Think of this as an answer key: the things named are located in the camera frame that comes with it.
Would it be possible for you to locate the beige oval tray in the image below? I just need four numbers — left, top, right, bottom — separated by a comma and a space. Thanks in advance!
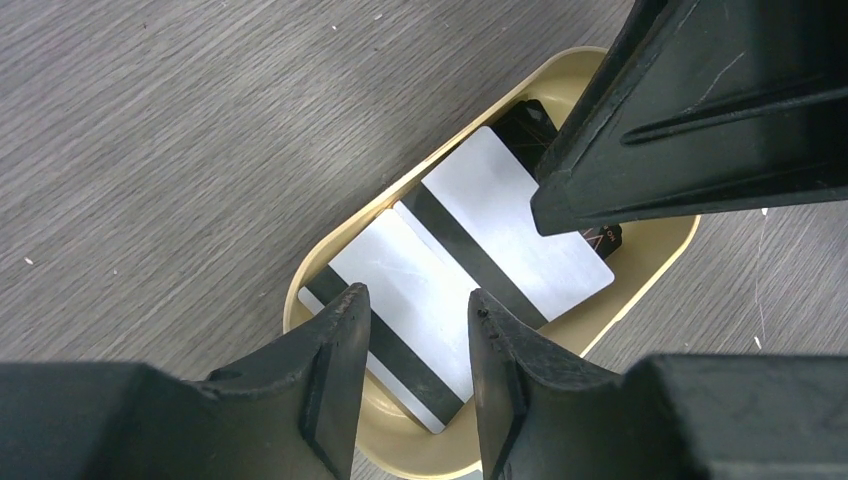
283, 46, 701, 479

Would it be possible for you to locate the dark patterned credit card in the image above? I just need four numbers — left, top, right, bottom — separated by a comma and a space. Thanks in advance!
491, 99, 623, 260

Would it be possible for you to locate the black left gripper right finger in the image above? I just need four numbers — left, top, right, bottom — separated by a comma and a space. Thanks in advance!
468, 289, 847, 479

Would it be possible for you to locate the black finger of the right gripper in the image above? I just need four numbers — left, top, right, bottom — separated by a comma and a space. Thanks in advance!
531, 0, 847, 235

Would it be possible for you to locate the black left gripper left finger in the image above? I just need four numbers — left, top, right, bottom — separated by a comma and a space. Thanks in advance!
1, 283, 371, 479

